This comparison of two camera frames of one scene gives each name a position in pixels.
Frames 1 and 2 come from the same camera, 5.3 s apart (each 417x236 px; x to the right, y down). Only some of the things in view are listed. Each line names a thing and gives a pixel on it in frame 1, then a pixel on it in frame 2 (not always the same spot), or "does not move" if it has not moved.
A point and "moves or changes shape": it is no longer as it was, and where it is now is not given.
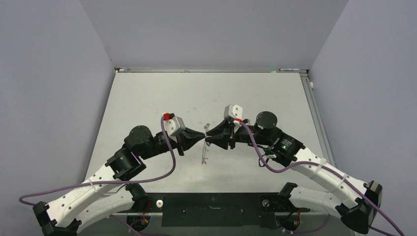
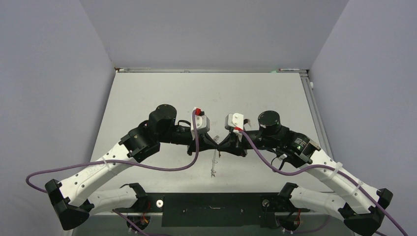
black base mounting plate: (216, 210) does not move
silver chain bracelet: (206, 126) moves or changes shape
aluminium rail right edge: (317, 117) does not move
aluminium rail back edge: (168, 70) does not move
